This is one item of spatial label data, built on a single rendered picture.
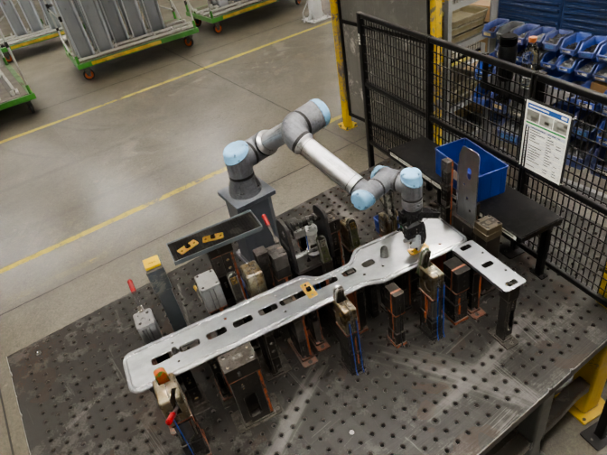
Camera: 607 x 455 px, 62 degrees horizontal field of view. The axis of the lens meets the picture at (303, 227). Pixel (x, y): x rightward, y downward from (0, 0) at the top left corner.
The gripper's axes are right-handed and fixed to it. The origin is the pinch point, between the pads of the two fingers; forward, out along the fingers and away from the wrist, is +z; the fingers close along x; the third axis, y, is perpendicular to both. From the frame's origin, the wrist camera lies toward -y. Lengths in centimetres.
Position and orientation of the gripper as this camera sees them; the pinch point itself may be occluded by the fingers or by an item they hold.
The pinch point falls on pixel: (418, 246)
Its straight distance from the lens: 204.9
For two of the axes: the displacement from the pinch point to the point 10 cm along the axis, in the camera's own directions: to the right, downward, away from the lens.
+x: 4.4, 5.0, -7.5
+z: 1.6, 7.8, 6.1
